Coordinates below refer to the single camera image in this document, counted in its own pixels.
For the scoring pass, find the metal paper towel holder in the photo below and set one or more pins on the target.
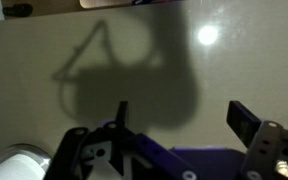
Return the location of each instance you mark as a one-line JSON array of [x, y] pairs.
[[43, 156]]

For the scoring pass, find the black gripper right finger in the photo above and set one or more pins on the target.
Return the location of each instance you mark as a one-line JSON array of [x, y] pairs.
[[242, 123]]

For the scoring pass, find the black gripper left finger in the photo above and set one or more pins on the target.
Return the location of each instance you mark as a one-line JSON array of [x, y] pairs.
[[121, 113]]

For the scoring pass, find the white paper towel roll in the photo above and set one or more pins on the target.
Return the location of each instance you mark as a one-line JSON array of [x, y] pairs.
[[14, 168]]

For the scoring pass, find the small black object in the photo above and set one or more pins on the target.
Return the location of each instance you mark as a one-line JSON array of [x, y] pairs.
[[17, 10]]

